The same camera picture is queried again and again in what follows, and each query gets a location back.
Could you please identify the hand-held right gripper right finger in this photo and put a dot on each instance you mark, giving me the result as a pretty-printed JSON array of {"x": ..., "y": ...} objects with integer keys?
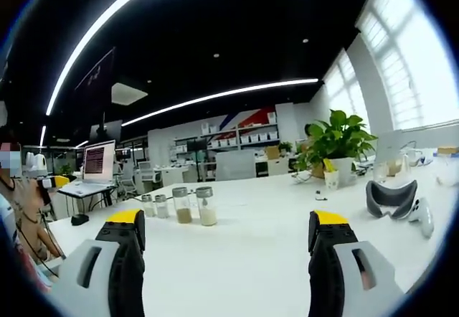
[{"x": 330, "y": 259}]

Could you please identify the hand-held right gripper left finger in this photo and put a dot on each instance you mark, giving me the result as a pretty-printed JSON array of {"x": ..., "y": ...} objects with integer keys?
[{"x": 122, "y": 259}]

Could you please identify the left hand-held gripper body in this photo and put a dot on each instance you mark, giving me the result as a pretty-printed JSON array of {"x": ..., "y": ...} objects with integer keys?
[{"x": 35, "y": 164}]

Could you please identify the small seasoning bottle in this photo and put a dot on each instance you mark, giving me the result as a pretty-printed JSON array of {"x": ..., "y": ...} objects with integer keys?
[
  {"x": 162, "y": 207},
  {"x": 148, "y": 207}
]

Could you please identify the tall seasoning bottle brown powder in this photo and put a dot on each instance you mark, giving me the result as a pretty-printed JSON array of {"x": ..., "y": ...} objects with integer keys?
[{"x": 183, "y": 207}]

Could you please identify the tall seasoning bottle white powder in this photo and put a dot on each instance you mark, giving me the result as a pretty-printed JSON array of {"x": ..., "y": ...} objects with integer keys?
[{"x": 207, "y": 209}]

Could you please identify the black computer mouse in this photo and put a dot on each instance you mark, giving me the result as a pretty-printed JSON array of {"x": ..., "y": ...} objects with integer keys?
[{"x": 79, "y": 219}]

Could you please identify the open silver laptop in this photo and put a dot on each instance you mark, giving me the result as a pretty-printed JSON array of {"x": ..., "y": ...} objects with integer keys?
[{"x": 97, "y": 163}]

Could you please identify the person's torso in patterned shirt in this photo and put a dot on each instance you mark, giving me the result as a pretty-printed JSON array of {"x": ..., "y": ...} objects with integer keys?
[{"x": 25, "y": 223}]

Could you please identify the black hanging monitor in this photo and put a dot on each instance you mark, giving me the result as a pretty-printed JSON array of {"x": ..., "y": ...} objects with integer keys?
[{"x": 105, "y": 130}]

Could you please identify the office chair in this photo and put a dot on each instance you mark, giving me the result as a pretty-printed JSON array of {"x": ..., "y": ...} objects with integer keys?
[{"x": 127, "y": 179}]

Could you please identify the paper cup with yellow item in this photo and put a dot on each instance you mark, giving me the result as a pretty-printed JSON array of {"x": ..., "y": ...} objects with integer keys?
[{"x": 331, "y": 179}]

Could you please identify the grey headset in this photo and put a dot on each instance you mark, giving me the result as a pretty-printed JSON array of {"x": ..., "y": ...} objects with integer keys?
[{"x": 391, "y": 198}]

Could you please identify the white hand controller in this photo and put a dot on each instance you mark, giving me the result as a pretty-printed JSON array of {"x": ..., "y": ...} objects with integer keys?
[{"x": 423, "y": 216}]

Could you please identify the glass jar with brown contents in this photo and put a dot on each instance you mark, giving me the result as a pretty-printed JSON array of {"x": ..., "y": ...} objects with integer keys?
[{"x": 394, "y": 168}]

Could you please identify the cardboard box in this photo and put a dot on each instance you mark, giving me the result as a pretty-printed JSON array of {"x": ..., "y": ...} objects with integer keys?
[{"x": 272, "y": 152}]

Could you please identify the green leafy potted plant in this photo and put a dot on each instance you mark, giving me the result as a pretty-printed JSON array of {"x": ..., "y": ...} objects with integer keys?
[{"x": 337, "y": 134}]

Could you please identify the grey desk partition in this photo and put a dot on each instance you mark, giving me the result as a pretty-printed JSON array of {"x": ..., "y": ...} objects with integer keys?
[{"x": 235, "y": 165}]

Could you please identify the long ceiling light strip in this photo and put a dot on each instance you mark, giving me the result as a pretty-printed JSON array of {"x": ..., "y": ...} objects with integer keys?
[{"x": 93, "y": 30}]

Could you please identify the shelf with white boxes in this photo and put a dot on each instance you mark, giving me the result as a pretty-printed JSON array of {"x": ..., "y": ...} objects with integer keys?
[{"x": 247, "y": 136}]

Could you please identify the short ceiling light strip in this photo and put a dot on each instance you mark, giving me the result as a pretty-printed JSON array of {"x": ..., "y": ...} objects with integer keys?
[{"x": 222, "y": 96}]

